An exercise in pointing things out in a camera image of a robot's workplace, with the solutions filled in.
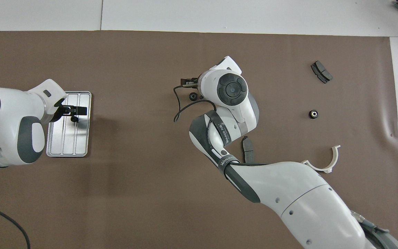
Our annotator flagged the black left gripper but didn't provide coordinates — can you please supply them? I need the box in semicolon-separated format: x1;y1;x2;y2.
49;99;88;122

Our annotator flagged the silver metal tray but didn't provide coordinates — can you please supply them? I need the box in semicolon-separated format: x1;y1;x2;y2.
46;91;92;158

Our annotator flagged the brown paper mat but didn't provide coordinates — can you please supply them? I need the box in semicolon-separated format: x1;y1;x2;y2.
0;30;398;249

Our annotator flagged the slim dark grey brake pad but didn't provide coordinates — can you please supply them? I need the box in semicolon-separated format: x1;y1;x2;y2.
241;136;255;164

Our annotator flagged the grooved dark grey brake pad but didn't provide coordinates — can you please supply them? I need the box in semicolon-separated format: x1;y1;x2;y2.
311;61;333;84

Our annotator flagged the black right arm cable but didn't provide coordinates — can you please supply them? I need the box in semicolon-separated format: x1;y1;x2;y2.
173;78;217;122

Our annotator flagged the white half ring clamp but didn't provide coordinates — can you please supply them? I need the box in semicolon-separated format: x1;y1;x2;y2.
301;145;341;174

